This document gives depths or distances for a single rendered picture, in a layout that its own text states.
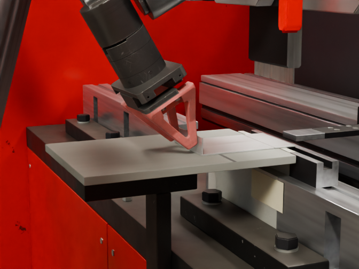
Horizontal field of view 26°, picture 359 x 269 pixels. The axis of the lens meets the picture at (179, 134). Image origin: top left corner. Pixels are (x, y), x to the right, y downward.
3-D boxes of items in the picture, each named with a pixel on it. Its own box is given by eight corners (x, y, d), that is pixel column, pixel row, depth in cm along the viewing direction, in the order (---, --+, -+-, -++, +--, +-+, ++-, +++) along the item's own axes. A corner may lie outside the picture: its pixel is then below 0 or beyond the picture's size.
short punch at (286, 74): (248, 74, 104) (249, 3, 103) (261, 74, 105) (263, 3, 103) (286, 84, 95) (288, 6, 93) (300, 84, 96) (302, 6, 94)
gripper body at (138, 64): (158, 69, 98) (130, 18, 96) (190, 77, 89) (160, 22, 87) (116, 97, 97) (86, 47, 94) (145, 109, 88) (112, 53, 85)
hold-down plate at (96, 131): (65, 132, 169) (64, 118, 168) (88, 130, 171) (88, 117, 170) (107, 163, 142) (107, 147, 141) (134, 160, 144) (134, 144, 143)
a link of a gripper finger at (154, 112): (198, 124, 99) (163, 62, 95) (223, 134, 92) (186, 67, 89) (155, 155, 97) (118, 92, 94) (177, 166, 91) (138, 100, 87)
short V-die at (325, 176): (237, 152, 108) (237, 131, 108) (256, 150, 109) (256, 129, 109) (315, 188, 90) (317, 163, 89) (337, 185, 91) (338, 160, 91)
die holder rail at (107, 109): (83, 126, 176) (82, 84, 174) (108, 124, 178) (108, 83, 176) (165, 179, 130) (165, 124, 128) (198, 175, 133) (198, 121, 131)
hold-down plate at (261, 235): (179, 215, 111) (179, 195, 111) (213, 211, 113) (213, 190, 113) (287, 293, 84) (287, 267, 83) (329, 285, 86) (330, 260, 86)
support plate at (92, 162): (45, 151, 100) (45, 143, 99) (229, 135, 110) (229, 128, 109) (84, 186, 83) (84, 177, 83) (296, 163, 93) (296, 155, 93)
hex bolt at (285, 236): (269, 246, 90) (270, 233, 89) (290, 243, 91) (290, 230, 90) (281, 254, 87) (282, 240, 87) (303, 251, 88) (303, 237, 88)
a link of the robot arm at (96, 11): (71, 1, 91) (78, 6, 85) (122, -29, 91) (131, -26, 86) (101, 51, 93) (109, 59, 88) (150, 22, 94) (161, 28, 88)
